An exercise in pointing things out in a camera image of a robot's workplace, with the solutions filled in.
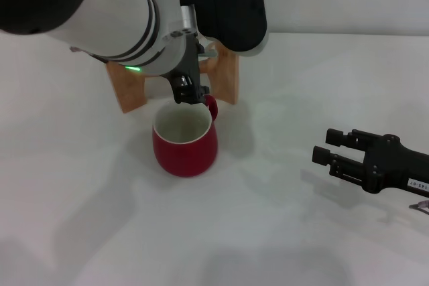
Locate grey right wrist connector cable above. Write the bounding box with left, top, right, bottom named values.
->
left=408, top=200, right=429, bottom=216

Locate red cup with white inside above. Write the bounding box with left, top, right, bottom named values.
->
left=151, top=94, right=219, bottom=178

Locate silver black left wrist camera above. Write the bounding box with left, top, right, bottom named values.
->
left=178, top=0, right=268, bottom=56

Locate wooden dispenser stand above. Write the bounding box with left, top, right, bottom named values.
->
left=106, top=43, right=241, bottom=115

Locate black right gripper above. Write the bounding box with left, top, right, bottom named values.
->
left=311, top=128, right=429, bottom=198

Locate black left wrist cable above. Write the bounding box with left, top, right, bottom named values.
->
left=87, top=53, right=111, bottom=65

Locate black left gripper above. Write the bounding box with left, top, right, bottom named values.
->
left=162, top=35, right=212, bottom=106

